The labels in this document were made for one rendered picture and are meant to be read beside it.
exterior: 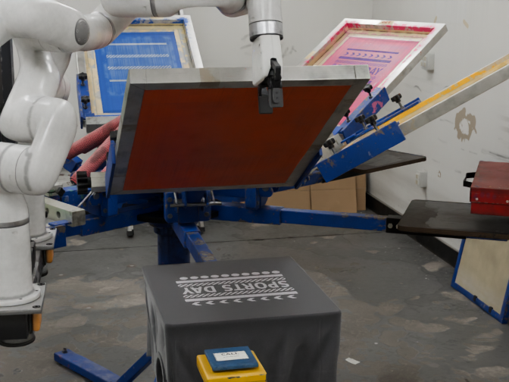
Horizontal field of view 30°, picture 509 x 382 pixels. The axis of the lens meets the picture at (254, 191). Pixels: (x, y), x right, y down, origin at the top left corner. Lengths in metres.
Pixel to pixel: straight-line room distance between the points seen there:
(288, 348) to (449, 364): 2.24
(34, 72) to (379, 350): 3.05
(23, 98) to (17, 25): 0.17
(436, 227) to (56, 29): 1.74
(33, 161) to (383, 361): 2.99
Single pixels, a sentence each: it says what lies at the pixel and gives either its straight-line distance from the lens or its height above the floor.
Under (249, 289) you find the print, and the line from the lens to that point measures 2.55.
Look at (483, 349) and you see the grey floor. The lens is 4.80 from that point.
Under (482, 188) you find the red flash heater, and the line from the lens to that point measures 3.14.
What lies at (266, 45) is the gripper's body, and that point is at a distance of 2.08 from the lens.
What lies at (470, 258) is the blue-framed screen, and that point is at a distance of 5.50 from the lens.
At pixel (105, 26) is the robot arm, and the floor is 1.65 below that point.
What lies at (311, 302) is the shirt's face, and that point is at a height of 0.95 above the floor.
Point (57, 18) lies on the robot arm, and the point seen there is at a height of 1.69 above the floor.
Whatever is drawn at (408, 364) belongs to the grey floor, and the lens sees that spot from 4.55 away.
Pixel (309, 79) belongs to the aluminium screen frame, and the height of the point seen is 1.53.
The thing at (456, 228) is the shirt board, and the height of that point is 0.95.
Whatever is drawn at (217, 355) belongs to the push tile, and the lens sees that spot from 2.08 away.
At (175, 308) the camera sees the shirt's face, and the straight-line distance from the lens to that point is 2.42.
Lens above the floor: 1.78
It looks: 13 degrees down
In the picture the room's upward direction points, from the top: straight up
